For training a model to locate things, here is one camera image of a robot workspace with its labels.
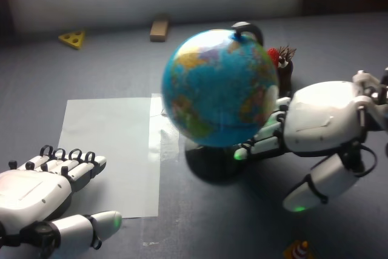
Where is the grey table cloth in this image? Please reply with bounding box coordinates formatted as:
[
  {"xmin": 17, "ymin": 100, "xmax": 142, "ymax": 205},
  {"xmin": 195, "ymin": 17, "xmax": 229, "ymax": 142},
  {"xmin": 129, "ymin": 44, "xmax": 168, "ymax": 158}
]
[{"xmin": 0, "ymin": 10, "xmax": 388, "ymax": 259}]

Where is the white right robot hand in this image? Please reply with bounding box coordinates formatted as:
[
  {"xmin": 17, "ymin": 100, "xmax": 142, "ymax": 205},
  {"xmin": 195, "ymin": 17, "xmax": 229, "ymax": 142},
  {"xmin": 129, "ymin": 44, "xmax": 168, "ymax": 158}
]
[{"xmin": 233, "ymin": 81, "xmax": 370, "ymax": 214}]

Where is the blue desk globe black stand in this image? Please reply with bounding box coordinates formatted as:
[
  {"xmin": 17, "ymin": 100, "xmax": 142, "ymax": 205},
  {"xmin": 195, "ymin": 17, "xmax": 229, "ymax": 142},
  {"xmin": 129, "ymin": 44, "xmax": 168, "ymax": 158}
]
[{"xmin": 160, "ymin": 21, "xmax": 281, "ymax": 184}]

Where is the chocolate strawberry cake toy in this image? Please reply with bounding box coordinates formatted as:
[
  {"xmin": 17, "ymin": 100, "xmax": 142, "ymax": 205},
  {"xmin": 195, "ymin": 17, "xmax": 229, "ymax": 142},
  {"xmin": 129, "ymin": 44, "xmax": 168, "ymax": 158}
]
[{"xmin": 266, "ymin": 45, "xmax": 298, "ymax": 93}]

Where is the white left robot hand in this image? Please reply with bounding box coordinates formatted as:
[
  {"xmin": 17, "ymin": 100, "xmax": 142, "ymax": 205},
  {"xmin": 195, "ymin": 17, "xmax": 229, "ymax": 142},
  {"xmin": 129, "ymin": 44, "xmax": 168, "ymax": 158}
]
[{"xmin": 0, "ymin": 145, "xmax": 122, "ymax": 259}]

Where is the yellow triangle block with holes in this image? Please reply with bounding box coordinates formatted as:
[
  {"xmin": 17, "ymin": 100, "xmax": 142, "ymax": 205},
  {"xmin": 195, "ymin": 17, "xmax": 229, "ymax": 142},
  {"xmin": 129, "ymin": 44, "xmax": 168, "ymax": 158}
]
[{"xmin": 58, "ymin": 30, "xmax": 87, "ymax": 50}]

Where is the plain wooden rectangular block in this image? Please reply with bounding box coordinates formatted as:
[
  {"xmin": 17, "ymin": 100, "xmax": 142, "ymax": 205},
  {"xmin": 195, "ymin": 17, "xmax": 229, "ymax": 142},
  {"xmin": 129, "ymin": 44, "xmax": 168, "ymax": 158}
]
[{"xmin": 149, "ymin": 13, "xmax": 170, "ymax": 42}]

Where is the clear tape strip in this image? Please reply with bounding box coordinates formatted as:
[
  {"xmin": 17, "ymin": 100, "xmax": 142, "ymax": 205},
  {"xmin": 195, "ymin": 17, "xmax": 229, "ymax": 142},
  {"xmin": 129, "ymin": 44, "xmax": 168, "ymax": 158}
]
[{"xmin": 149, "ymin": 93, "xmax": 184, "ymax": 164}]

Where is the white paper sheet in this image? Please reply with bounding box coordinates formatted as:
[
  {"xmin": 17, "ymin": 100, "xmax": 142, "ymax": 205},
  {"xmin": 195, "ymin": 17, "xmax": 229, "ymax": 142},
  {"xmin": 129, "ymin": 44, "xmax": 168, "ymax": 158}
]
[{"xmin": 57, "ymin": 97, "xmax": 161, "ymax": 219}]

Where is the yellow block with cone print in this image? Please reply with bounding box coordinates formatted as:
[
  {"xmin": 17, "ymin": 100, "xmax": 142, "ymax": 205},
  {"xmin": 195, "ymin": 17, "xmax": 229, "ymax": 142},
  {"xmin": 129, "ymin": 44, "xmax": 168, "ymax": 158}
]
[{"xmin": 283, "ymin": 240, "xmax": 318, "ymax": 259}]

